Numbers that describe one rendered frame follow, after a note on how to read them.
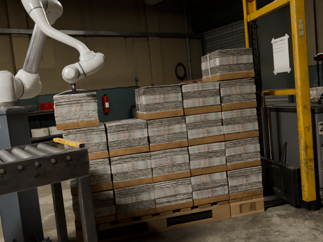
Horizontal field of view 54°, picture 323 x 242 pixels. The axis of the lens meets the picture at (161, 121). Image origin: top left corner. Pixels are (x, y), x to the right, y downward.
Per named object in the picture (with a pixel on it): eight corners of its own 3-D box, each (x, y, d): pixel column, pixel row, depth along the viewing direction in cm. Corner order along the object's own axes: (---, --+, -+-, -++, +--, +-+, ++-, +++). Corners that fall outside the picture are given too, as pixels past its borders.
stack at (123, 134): (78, 227, 257) (65, 126, 250) (212, 202, 282) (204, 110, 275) (76, 248, 220) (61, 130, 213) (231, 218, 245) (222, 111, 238)
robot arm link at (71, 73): (68, 87, 206) (86, 78, 208) (66, 84, 191) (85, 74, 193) (59, 72, 205) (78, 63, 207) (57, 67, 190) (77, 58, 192)
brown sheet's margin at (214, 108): (171, 113, 269) (171, 108, 268) (204, 109, 275) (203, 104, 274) (184, 114, 232) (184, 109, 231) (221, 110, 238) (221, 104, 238)
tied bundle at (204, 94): (171, 114, 269) (168, 86, 267) (204, 110, 275) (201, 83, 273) (184, 115, 232) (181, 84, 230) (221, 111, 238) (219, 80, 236)
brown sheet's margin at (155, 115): (136, 117, 262) (135, 112, 261) (169, 113, 269) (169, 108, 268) (145, 119, 225) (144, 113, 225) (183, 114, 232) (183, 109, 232)
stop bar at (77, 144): (58, 140, 181) (58, 137, 181) (85, 147, 145) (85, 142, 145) (53, 141, 179) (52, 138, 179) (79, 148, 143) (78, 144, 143)
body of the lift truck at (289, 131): (270, 186, 312) (265, 105, 305) (318, 177, 324) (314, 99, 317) (321, 209, 244) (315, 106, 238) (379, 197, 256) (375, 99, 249)
